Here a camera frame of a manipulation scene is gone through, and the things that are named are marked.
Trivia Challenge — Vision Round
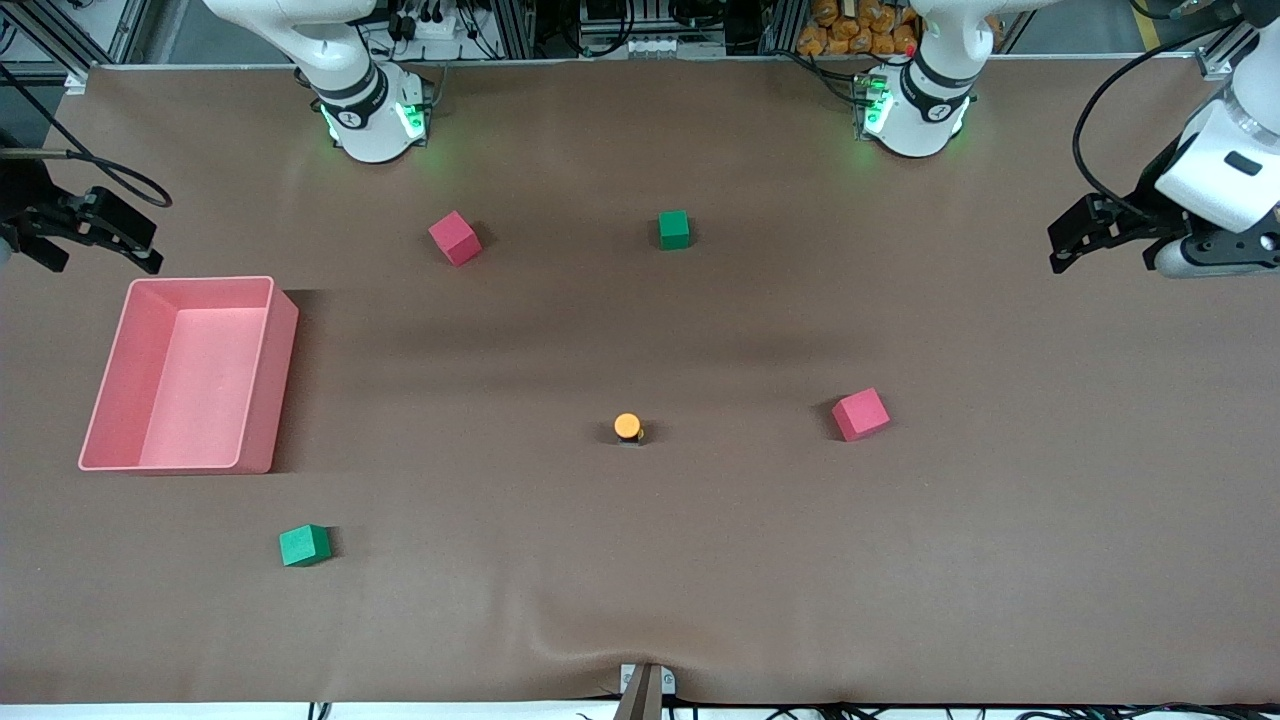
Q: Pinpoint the pink plastic bin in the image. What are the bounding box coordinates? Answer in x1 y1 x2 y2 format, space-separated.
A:
78 276 300 475

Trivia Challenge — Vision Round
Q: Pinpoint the pink foam cube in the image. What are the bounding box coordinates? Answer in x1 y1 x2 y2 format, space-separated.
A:
831 387 891 443
428 210 483 268

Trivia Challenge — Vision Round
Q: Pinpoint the orange packets pile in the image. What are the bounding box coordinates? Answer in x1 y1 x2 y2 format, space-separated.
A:
797 0 921 58

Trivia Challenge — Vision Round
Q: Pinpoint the white power strip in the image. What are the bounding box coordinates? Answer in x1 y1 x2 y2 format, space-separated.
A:
392 8 463 43

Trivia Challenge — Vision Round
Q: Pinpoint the brown table cover mat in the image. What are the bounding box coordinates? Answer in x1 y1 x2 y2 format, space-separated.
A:
0 55 1280 706

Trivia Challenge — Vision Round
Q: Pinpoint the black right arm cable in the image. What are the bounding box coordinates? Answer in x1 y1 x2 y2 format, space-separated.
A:
0 62 173 209

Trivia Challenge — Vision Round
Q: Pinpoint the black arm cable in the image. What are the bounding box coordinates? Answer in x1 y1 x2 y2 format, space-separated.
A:
1072 25 1241 221
0 62 173 209

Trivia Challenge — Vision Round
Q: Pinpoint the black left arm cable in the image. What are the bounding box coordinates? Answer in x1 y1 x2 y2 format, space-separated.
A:
1072 25 1241 221

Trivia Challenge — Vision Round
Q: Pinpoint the aluminium frame profile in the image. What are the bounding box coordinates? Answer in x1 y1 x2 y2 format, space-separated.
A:
1195 20 1261 81
0 0 151 89

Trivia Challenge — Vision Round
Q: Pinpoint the aluminium frame post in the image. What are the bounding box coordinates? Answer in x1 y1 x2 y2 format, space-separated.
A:
762 0 811 56
485 0 538 59

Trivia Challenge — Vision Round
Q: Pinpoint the metal table clamp bracket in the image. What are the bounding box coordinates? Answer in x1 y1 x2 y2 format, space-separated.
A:
612 662 677 720

